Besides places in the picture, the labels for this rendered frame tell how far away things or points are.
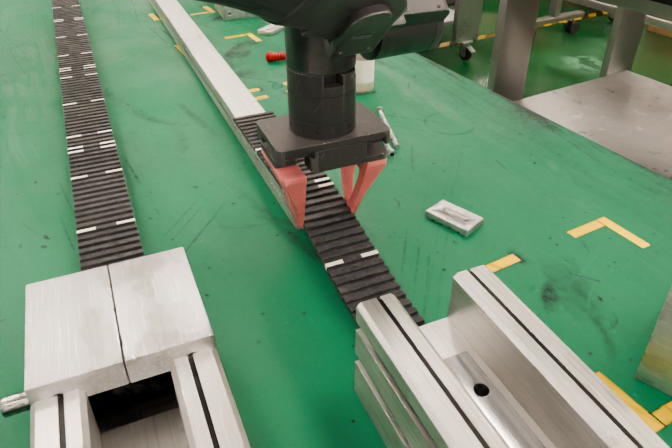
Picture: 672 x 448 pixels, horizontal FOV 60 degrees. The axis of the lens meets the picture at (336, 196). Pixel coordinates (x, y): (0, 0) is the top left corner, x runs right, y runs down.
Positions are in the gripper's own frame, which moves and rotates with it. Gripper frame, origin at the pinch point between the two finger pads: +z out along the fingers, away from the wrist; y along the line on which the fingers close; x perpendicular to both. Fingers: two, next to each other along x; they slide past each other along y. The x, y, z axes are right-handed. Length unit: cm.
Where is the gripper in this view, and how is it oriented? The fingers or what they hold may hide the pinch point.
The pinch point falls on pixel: (324, 212)
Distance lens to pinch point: 55.7
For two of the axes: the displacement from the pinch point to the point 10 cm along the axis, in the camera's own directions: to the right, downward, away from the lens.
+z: 0.1, 8.4, 5.4
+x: -3.9, -5.0, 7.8
